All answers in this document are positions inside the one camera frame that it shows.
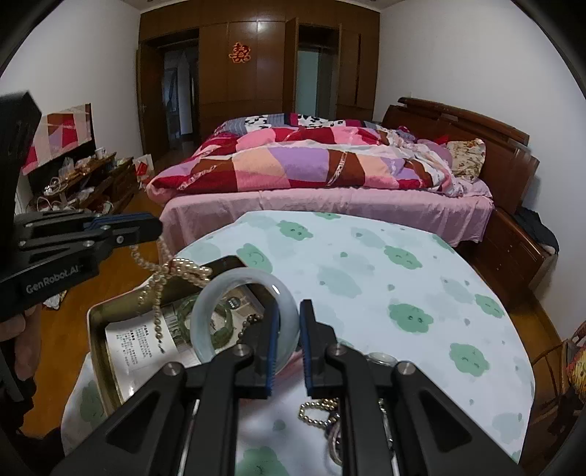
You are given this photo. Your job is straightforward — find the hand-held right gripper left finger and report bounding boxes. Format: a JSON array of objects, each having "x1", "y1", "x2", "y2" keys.
[{"x1": 48, "y1": 300, "x2": 282, "y2": 476}]

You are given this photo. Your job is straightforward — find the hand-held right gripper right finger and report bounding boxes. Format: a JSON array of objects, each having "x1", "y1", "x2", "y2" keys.
[{"x1": 298, "y1": 299, "x2": 527, "y2": 476}]

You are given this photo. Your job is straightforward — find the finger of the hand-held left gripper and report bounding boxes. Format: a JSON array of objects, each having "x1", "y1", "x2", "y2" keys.
[
  {"x1": 17, "y1": 217, "x2": 164, "y2": 267},
  {"x1": 14, "y1": 211, "x2": 148, "y2": 230}
]

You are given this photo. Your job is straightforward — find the gold bead chain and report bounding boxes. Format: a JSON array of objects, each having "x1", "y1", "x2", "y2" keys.
[{"x1": 297, "y1": 397, "x2": 342, "y2": 428}]

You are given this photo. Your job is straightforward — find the pearl necklace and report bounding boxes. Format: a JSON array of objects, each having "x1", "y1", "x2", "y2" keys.
[{"x1": 129, "y1": 234, "x2": 214, "y2": 355}]

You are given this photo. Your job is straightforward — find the silver wristwatch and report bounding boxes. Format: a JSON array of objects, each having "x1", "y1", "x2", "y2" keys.
[{"x1": 365, "y1": 350, "x2": 400, "y2": 454}]

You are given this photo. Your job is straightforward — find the white jade bangle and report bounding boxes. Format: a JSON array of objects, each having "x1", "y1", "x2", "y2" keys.
[{"x1": 190, "y1": 269, "x2": 300, "y2": 371}]

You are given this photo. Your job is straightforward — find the gold metal tin box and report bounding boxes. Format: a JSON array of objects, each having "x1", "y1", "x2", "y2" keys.
[{"x1": 86, "y1": 255, "x2": 275, "y2": 410}]

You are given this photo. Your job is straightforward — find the person's left hand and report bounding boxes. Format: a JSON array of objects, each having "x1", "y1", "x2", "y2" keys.
[{"x1": 0, "y1": 303, "x2": 45, "y2": 382}]

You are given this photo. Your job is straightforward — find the pink lid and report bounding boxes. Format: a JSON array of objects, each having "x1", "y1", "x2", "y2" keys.
[{"x1": 275, "y1": 352, "x2": 307, "y2": 390}]

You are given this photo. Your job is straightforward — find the wooden low cabinet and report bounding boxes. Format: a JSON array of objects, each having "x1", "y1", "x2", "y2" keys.
[{"x1": 27, "y1": 153, "x2": 140, "y2": 216}]

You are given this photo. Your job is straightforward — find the red and white bag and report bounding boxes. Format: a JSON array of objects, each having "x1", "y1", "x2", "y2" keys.
[{"x1": 133, "y1": 156, "x2": 154, "y2": 184}]

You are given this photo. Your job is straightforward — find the green jade bangle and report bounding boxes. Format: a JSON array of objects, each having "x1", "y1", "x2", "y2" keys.
[{"x1": 176, "y1": 293, "x2": 248, "y2": 349}]

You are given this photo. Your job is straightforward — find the patchwork cover cloth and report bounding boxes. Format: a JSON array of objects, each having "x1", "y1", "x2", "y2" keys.
[{"x1": 22, "y1": 103, "x2": 94, "y2": 175}]

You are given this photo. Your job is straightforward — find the cloud print tablecloth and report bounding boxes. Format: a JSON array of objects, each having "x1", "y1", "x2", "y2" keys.
[{"x1": 62, "y1": 211, "x2": 534, "y2": 476}]

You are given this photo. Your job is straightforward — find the printed paper leaflet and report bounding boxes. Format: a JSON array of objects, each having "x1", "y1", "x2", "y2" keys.
[{"x1": 105, "y1": 293, "x2": 271, "y2": 394}]

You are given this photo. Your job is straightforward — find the patchwork quilt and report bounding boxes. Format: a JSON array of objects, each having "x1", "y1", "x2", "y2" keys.
[{"x1": 145, "y1": 112, "x2": 459, "y2": 197}]

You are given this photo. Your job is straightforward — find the brown wooden wardrobe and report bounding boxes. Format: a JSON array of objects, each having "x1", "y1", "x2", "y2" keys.
[{"x1": 137, "y1": 0, "x2": 381, "y2": 152}]

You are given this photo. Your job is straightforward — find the black and white print blanket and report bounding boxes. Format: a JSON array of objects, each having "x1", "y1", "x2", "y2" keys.
[{"x1": 215, "y1": 112, "x2": 367, "y2": 133}]

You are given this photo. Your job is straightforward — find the wooden nightstand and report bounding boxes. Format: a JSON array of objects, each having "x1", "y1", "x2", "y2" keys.
[{"x1": 458, "y1": 208, "x2": 559, "y2": 294}]

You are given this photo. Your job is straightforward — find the wooden chair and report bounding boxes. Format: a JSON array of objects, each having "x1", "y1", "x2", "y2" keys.
[{"x1": 531, "y1": 320, "x2": 586, "y2": 426}]

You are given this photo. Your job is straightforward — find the floral pillow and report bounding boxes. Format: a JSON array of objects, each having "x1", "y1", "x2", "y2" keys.
[{"x1": 446, "y1": 138, "x2": 487, "y2": 180}]

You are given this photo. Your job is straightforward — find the dark cloth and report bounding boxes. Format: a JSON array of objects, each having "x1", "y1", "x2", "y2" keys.
[{"x1": 517, "y1": 207, "x2": 560, "y2": 254}]

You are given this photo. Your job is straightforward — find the colourful patterned cushion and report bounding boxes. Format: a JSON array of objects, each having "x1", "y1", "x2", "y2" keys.
[{"x1": 565, "y1": 320, "x2": 586, "y2": 390}]

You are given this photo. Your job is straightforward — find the wooden bed headboard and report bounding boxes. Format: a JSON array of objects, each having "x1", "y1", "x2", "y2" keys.
[{"x1": 382, "y1": 96, "x2": 541, "y2": 216}]

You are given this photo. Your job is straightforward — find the dark bead bracelet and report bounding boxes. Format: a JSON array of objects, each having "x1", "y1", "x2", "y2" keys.
[{"x1": 323, "y1": 414, "x2": 349, "y2": 468}]

